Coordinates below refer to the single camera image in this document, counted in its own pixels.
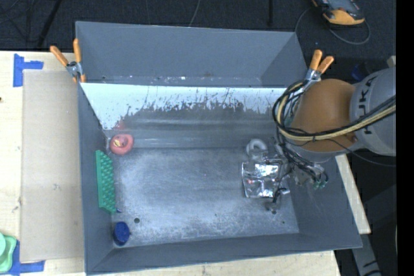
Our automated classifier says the silver foil packet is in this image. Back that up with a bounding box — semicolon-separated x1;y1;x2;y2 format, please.
241;159;289;200

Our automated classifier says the white ring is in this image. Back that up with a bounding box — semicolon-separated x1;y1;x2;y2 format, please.
246;138;268;161

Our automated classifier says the blue round cap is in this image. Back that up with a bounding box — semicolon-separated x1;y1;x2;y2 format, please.
112;221;131;246

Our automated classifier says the grey metal bin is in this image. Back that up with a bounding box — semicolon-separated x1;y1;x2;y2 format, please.
74;21;364;275

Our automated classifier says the red round toy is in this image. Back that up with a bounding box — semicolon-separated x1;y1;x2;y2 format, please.
109;133;135;156

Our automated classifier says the green studded flat block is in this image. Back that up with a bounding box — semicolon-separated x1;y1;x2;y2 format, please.
94;149;118;214

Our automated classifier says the pale cardboard board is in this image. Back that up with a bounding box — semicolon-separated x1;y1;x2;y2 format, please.
19;70;85;264

